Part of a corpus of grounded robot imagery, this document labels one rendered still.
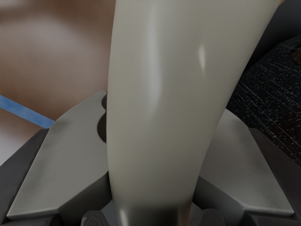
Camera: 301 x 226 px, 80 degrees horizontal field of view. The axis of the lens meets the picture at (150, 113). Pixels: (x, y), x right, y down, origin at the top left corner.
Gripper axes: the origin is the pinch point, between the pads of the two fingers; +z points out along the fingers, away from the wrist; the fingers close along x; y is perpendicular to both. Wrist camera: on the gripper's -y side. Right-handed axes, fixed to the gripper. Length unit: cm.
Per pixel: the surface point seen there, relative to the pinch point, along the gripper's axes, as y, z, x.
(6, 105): 54, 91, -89
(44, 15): 3, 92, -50
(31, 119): 63, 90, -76
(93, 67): 28, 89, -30
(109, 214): 73, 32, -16
